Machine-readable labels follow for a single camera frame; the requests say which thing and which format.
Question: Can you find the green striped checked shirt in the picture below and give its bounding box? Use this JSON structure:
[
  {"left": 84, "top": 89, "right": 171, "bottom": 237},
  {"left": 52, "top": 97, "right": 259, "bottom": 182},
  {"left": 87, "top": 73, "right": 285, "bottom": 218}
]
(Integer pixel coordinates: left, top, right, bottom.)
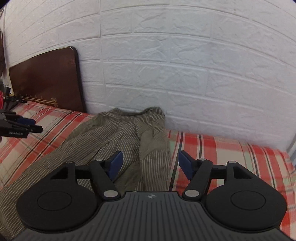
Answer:
[{"left": 1, "top": 107, "right": 171, "bottom": 239}]

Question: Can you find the red plaid bed sheet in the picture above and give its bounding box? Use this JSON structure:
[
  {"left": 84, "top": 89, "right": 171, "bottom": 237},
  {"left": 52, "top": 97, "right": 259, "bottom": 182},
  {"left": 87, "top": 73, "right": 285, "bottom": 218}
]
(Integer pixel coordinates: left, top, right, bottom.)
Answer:
[{"left": 1, "top": 102, "right": 295, "bottom": 239}]

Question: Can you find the black metal stand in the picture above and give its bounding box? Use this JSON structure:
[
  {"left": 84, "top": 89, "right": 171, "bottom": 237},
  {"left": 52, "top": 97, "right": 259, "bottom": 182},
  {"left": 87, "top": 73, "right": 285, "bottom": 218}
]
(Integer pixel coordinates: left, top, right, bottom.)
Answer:
[{"left": 3, "top": 87, "right": 27, "bottom": 110}]

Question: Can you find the red cloth bundle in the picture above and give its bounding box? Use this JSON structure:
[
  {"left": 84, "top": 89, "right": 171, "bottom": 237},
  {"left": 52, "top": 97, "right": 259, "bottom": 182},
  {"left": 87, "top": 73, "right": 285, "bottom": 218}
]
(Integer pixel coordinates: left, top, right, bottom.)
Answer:
[{"left": 0, "top": 91, "right": 4, "bottom": 109}]

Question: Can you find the dark brown wooden board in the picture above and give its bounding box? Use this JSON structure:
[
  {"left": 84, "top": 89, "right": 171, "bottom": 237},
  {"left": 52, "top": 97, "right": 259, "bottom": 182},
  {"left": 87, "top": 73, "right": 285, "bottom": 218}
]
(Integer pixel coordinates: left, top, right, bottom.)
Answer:
[{"left": 9, "top": 46, "right": 86, "bottom": 112}]

